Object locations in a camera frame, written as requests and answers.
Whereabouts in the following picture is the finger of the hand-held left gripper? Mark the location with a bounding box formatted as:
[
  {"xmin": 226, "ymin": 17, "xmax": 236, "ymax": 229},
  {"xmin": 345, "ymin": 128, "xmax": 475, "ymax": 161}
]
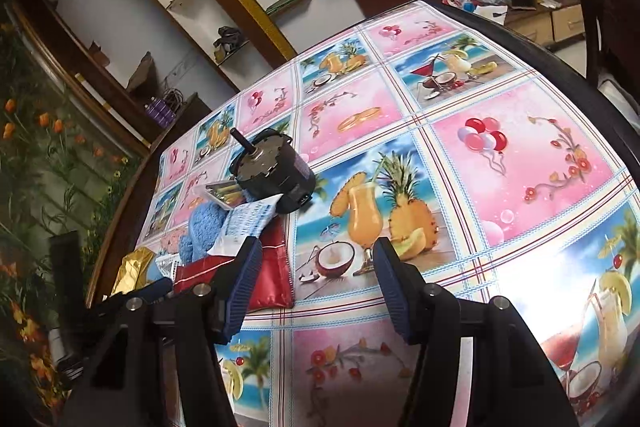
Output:
[{"xmin": 94, "ymin": 277, "xmax": 174, "ymax": 309}]

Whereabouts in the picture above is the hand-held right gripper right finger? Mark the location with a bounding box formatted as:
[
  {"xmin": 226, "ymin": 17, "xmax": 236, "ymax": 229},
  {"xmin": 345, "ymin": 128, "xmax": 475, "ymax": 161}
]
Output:
[{"xmin": 373, "ymin": 237, "xmax": 581, "ymax": 427}]

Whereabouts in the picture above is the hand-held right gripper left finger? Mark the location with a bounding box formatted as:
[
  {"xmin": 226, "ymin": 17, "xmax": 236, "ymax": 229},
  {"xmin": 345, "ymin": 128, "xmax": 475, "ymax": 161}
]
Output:
[{"xmin": 60, "ymin": 237, "xmax": 264, "ymax": 427}]

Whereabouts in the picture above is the red packet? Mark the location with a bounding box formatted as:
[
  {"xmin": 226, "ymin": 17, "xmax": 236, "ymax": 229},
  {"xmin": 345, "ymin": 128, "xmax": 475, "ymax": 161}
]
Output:
[{"xmin": 172, "ymin": 224, "xmax": 296, "ymax": 312}]

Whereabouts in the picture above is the gold cardboard box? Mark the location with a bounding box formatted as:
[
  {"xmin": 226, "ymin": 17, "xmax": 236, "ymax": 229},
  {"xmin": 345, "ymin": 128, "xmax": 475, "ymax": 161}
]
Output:
[{"xmin": 109, "ymin": 247, "xmax": 157, "ymax": 297}]

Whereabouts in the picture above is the blue fuzzy cloth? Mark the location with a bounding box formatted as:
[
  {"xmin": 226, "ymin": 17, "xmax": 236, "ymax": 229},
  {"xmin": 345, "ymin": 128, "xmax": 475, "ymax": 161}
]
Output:
[{"xmin": 177, "ymin": 202, "xmax": 228, "ymax": 263}]

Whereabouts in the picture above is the white and blue packet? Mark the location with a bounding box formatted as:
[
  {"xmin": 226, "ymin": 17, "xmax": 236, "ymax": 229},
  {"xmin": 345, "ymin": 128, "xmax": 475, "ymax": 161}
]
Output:
[{"xmin": 207, "ymin": 199, "xmax": 278, "ymax": 258}]

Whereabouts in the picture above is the silver foil packet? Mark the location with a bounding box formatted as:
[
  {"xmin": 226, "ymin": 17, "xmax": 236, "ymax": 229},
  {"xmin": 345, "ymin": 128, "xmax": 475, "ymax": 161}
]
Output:
[{"xmin": 204, "ymin": 179, "xmax": 251, "ymax": 210}]

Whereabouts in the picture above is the black cylindrical motor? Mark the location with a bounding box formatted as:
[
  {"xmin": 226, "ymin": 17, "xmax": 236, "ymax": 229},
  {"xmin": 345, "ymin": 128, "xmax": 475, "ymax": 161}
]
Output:
[{"xmin": 229, "ymin": 127, "xmax": 317, "ymax": 214}]

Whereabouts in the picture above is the brown wooden panelled cabinet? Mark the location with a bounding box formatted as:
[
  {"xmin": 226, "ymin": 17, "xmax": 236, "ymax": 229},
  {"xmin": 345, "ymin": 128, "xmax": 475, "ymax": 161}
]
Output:
[{"xmin": 10, "ymin": 0, "xmax": 216, "ymax": 158}]

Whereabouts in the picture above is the dark bundle on shelf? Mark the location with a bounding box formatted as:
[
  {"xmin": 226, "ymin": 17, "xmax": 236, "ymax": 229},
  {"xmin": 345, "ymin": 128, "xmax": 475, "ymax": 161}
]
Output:
[{"xmin": 212, "ymin": 26, "xmax": 251, "ymax": 55}]

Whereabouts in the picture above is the low wooden drawer cabinet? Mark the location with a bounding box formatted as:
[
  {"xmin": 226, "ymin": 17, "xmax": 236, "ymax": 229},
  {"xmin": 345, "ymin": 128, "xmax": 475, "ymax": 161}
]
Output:
[{"xmin": 505, "ymin": 2, "xmax": 586, "ymax": 48}]

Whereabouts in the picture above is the flower wall poster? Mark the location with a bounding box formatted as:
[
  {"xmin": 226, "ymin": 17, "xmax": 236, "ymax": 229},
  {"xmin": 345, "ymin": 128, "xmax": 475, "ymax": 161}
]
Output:
[{"xmin": 0, "ymin": 22, "xmax": 151, "ymax": 408}]

